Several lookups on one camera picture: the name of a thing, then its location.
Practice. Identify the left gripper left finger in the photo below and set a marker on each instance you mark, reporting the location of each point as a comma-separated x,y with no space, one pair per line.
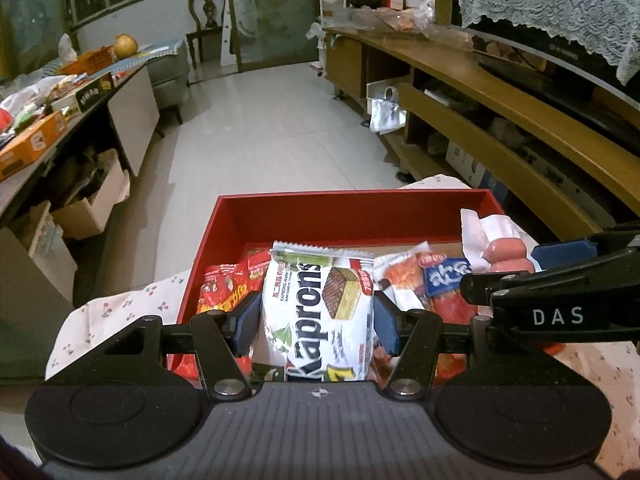
227,344

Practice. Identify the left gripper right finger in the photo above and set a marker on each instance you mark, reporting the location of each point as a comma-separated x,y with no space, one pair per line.
407,344

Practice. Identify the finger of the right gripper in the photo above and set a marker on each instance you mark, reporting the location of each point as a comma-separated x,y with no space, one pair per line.
610,277
553,256

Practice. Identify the red blue snack packet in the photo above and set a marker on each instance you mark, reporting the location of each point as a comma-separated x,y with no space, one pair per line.
442,276

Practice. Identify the pink sausages vacuum pack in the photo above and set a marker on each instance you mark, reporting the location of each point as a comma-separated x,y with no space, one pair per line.
496,244

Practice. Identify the white noodle snack bag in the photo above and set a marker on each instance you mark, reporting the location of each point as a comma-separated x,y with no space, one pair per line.
401,277

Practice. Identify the red gummy candy bag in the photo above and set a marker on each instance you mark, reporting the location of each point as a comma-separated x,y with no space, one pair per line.
225,285

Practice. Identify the white Kaprons wafer packet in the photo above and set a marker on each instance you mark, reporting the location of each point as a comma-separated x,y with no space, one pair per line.
316,323

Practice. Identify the cherry print tablecloth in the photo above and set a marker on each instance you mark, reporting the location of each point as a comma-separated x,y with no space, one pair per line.
99,319

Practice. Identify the red cardboard box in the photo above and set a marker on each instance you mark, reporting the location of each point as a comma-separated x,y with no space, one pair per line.
241,223

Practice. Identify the long wooden tv bench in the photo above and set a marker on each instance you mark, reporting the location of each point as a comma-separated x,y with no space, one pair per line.
562,178

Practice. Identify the silver plastic bag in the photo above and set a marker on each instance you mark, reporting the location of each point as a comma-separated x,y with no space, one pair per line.
386,114

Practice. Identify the open cardboard carton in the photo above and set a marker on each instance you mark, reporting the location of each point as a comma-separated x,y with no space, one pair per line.
87,214

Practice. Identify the dark side table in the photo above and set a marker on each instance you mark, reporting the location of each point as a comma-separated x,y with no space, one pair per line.
40,267

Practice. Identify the orange cardboard box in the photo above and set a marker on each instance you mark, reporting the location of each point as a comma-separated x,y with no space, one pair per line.
28,146

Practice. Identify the grey sofa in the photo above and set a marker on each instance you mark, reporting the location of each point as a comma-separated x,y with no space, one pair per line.
169,76

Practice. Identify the black snack box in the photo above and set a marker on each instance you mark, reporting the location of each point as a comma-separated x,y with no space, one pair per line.
93,90

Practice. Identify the round yellow pomelo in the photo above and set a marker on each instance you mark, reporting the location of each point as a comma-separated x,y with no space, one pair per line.
125,46

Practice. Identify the dark wooden chair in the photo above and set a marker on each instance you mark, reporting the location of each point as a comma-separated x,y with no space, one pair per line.
207,16

